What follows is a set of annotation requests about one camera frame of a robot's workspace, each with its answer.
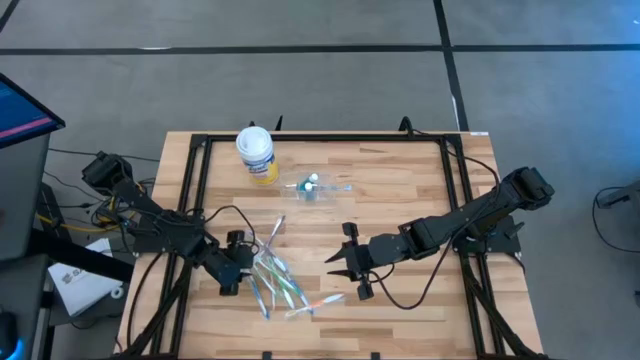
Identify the teal mouthwash bottle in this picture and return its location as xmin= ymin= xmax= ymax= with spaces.
xmin=297 ymin=181 xmax=320 ymax=202

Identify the yellow disinfecting wipes canister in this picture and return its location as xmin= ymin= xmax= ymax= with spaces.
xmin=235 ymin=125 xmax=280 ymax=186

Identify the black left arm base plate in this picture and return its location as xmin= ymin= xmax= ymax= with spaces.
xmin=132 ymin=212 xmax=206 ymax=256

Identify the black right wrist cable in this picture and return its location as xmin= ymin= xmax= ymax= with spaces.
xmin=372 ymin=238 xmax=455 ymax=311

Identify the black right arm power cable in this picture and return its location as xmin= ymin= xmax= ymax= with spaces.
xmin=413 ymin=128 xmax=502 ymax=189

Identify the black desk beam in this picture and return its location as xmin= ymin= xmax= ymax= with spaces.
xmin=27 ymin=227 xmax=135 ymax=284

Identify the grey stand foot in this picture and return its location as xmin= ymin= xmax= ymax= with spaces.
xmin=596 ymin=178 xmax=640 ymax=210

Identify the black aluminium table frame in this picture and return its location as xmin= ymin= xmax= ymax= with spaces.
xmin=114 ymin=130 xmax=546 ymax=360

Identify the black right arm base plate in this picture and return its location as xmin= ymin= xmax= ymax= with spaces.
xmin=452 ymin=214 xmax=522 ymax=255

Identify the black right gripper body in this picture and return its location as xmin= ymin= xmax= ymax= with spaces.
xmin=342 ymin=222 xmax=379 ymax=301

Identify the clear plastic organizer holder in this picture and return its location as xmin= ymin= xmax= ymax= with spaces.
xmin=280 ymin=171 xmax=344 ymax=205

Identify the white printed booklet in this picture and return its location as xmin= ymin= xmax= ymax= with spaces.
xmin=47 ymin=237 xmax=125 ymax=318

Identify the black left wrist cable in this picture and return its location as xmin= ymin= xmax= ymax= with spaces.
xmin=189 ymin=203 xmax=259 ymax=251

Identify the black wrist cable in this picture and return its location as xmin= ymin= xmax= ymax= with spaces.
xmin=189 ymin=203 xmax=259 ymax=251
xmin=372 ymin=238 xmax=455 ymax=311

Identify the black floor cable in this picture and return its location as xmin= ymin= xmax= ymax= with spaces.
xmin=47 ymin=147 xmax=161 ymax=164
xmin=592 ymin=185 xmax=640 ymax=255

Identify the yellow cable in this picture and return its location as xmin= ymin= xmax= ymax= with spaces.
xmin=34 ymin=183 xmax=139 ymax=235

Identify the monitor with blue screen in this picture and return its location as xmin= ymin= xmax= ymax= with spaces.
xmin=0 ymin=72 xmax=67 ymax=150

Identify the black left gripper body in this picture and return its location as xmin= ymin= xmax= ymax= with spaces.
xmin=214 ymin=229 xmax=256 ymax=296

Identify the black device with light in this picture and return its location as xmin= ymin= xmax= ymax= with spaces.
xmin=0 ymin=310 xmax=25 ymax=360

